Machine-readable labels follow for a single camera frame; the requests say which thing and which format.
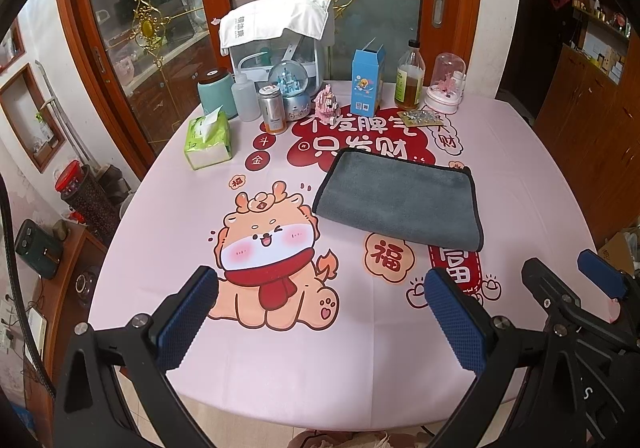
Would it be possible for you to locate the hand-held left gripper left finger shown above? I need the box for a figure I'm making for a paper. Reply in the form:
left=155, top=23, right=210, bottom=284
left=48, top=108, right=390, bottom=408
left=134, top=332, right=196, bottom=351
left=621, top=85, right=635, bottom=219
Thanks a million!
left=52, top=266, right=221, bottom=448

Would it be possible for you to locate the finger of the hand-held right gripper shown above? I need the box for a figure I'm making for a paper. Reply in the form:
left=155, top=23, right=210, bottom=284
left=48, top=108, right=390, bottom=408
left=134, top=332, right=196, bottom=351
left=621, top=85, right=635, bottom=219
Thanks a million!
left=521, top=258, right=640, bottom=360
left=577, top=250, right=640, bottom=303

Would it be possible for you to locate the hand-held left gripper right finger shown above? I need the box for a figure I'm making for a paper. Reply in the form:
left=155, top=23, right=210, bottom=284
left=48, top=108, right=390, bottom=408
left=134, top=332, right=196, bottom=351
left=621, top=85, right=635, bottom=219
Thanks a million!
left=424, top=268, right=568, bottom=448

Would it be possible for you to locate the grey towel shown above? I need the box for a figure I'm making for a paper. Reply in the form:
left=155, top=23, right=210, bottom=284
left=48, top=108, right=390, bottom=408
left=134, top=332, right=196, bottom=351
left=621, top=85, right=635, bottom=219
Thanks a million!
left=312, top=148, right=485, bottom=253

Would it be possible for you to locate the cardboard box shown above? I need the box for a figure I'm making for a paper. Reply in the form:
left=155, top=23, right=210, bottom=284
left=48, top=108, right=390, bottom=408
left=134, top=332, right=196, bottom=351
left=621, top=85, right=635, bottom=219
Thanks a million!
left=597, top=228, right=640, bottom=279

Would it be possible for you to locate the pink printed tablecloth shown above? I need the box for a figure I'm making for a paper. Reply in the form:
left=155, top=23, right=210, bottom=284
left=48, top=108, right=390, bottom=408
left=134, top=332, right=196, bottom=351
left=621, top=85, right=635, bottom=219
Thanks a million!
left=87, top=80, right=621, bottom=434

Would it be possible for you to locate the wooden side cabinet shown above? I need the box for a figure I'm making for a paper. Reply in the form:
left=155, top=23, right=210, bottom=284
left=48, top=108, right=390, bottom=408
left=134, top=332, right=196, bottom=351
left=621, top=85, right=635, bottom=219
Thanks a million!
left=25, top=223, right=108, bottom=379

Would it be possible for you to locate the dark jar with red lid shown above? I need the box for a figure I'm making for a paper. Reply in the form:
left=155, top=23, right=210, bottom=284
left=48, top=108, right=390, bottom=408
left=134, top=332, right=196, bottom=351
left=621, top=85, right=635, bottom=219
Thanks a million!
left=55, top=160, right=121, bottom=243

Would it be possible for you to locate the black air fryer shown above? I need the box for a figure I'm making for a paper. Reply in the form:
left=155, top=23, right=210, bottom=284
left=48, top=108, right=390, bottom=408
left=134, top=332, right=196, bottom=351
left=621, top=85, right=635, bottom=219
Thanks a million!
left=14, top=219, right=63, bottom=271

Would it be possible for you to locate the wooden shelf cabinet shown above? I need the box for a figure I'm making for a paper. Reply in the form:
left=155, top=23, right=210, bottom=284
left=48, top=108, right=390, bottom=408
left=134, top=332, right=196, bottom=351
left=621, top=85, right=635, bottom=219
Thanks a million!
left=532, top=0, right=640, bottom=249

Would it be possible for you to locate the green tissue pack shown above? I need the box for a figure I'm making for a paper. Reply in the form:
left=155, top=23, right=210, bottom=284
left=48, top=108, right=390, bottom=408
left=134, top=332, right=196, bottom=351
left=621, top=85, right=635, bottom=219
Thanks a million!
left=183, top=108, right=234, bottom=171

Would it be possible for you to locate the pill blister pack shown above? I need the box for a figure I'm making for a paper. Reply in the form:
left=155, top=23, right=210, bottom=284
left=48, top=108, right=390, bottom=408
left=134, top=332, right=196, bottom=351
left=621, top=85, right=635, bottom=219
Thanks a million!
left=402, top=108, right=446, bottom=129

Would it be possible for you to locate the glass dome pink ornament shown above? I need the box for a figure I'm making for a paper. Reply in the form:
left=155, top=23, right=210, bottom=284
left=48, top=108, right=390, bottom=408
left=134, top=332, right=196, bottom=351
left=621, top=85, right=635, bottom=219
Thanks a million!
left=425, top=52, right=467, bottom=115

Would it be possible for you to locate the silver metal can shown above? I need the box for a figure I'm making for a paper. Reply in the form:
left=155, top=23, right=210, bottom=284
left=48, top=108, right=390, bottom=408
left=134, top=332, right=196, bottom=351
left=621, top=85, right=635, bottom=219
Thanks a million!
left=258, top=84, right=288, bottom=135

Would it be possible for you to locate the teal canister with brown lid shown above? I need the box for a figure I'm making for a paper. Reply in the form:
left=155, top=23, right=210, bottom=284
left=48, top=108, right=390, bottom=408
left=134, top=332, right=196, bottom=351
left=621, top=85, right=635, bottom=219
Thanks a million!
left=196, top=70, right=236, bottom=119

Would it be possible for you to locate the white plastic squeeze bottle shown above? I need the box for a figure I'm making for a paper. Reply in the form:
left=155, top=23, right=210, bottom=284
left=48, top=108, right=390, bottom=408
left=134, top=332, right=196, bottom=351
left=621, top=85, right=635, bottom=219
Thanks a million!
left=231, top=74, right=261, bottom=123

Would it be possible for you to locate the glass bottle with yellow liquid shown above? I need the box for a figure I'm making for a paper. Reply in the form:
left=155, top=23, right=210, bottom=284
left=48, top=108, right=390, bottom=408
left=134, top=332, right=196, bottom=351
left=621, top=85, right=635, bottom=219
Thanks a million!
left=395, top=40, right=425, bottom=110

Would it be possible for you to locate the pink toy figure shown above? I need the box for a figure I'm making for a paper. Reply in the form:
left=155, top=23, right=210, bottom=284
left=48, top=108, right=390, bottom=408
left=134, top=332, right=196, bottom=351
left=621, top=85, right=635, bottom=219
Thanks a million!
left=312, top=84, right=341, bottom=125

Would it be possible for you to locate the blue carton box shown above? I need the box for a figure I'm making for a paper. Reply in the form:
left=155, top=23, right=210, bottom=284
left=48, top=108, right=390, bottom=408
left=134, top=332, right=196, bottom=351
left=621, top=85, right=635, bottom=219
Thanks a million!
left=350, top=38, right=387, bottom=115

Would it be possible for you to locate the castle snow globe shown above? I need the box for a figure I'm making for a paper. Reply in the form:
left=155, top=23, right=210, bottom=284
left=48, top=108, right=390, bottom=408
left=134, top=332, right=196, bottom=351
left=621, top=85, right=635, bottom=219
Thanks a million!
left=270, top=60, right=309, bottom=121

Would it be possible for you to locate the white countertop appliance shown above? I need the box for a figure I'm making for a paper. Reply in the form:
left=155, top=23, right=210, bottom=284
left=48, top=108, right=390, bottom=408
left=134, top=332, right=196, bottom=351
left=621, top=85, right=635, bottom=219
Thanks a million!
left=227, top=40, right=331, bottom=89

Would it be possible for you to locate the white cloth cover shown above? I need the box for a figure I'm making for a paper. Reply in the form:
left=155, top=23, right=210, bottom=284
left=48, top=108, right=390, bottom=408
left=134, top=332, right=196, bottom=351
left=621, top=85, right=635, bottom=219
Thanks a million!
left=218, top=0, right=333, bottom=53

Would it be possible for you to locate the black cable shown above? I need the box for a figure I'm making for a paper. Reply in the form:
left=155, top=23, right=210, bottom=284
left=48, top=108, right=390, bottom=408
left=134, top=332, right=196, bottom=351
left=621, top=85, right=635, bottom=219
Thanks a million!
left=0, top=175, right=57, bottom=399

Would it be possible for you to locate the wooden wall frame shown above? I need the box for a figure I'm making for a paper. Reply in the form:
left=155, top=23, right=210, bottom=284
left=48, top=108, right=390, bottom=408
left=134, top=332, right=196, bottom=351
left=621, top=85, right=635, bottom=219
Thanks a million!
left=0, top=62, right=67, bottom=173

